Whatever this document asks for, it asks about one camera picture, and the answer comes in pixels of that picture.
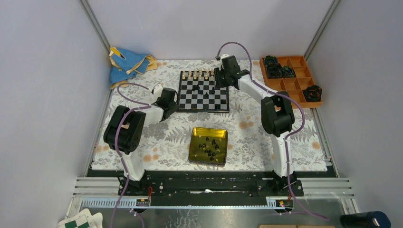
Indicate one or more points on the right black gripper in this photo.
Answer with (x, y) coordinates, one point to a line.
(217, 72)

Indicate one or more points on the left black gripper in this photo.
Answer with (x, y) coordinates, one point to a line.
(175, 107)

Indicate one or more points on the black white chess board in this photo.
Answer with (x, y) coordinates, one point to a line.
(193, 101)

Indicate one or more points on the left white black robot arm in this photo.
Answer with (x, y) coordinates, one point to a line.
(124, 131)

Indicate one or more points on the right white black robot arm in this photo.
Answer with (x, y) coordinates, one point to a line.
(277, 115)

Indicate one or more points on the row of white chess pieces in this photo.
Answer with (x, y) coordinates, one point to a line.
(197, 75)

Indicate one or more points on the black chess pieces in tray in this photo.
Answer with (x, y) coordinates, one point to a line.
(209, 149)

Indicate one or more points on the floral patterned table mat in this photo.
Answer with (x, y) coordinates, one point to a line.
(165, 145)

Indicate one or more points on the black coiled part top left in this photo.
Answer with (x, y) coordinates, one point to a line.
(268, 60)

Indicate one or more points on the black coiled part middle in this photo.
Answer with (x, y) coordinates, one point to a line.
(274, 70)

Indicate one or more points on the black coiled part in organizer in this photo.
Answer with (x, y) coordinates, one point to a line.
(288, 72)

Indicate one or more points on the blue yellow cloth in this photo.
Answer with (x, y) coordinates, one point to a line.
(126, 64)

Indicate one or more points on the yellow metal tray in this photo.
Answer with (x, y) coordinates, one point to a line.
(199, 132)

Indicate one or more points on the orange compartment organizer tray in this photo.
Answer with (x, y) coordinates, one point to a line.
(294, 86)

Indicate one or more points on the black part at tray edge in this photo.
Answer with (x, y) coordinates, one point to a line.
(313, 93)

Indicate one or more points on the green white checkered paper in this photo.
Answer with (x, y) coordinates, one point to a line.
(84, 219)

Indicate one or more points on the black cylinder bottle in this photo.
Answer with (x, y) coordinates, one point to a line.
(372, 219)

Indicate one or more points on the black mounting base rail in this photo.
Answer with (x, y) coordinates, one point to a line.
(254, 183)

